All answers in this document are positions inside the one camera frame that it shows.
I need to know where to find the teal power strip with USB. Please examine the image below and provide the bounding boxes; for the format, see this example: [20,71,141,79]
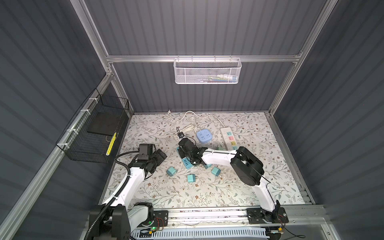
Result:
[177,148,193,170]

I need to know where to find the blue square socket cube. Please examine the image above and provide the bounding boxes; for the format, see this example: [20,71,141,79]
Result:
[196,129,213,144]

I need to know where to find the white long power strip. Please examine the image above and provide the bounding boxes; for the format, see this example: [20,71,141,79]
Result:
[220,127,239,151]

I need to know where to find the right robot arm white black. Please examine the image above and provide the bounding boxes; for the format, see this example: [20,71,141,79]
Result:
[179,138,281,222]

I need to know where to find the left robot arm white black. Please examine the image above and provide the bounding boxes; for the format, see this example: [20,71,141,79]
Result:
[84,144,167,240]

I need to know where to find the floral patterned table mat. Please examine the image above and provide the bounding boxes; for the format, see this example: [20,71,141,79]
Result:
[121,113,305,209]

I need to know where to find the yellow marker pen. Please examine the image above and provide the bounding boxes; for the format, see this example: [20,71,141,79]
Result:
[106,132,118,156]

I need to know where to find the black flat pad in basket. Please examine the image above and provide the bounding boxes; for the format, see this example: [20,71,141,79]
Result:
[87,112,124,137]

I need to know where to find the pens in white basket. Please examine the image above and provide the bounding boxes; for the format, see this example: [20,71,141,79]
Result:
[198,74,238,84]

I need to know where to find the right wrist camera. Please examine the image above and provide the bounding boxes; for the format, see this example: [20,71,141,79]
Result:
[177,127,185,140]

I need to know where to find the white coiled power cable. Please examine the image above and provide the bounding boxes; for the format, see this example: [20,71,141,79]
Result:
[166,109,226,139]

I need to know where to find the black wire mesh basket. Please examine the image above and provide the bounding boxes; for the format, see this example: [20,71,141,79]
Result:
[56,89,130,164]

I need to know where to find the white wire mesh basket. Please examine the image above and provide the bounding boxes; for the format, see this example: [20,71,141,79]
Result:
[173,58,242,85]

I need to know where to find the white ventilated cable tray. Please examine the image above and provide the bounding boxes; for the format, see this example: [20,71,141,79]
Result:
[132,227,270,240]

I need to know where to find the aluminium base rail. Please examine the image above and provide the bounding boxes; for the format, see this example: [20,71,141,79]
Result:
[85,204,328,230]

